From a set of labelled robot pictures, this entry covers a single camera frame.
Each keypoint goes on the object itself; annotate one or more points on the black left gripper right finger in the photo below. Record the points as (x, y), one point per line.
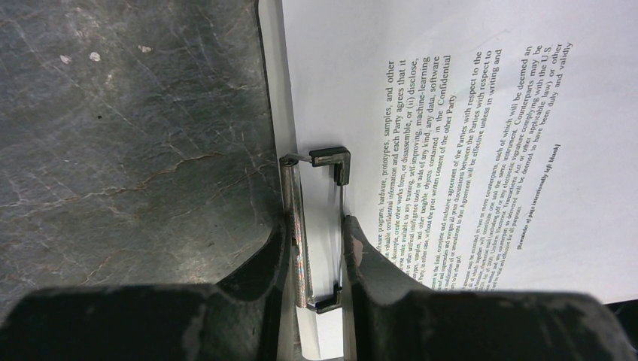
(387, 315)

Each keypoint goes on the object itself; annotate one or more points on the white clipboard metal clip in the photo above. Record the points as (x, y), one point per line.
(313, 200)

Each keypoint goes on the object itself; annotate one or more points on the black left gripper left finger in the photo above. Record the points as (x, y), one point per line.
(245, 316)

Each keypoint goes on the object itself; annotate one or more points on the white paper sheet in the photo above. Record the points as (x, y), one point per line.
(493, 143)

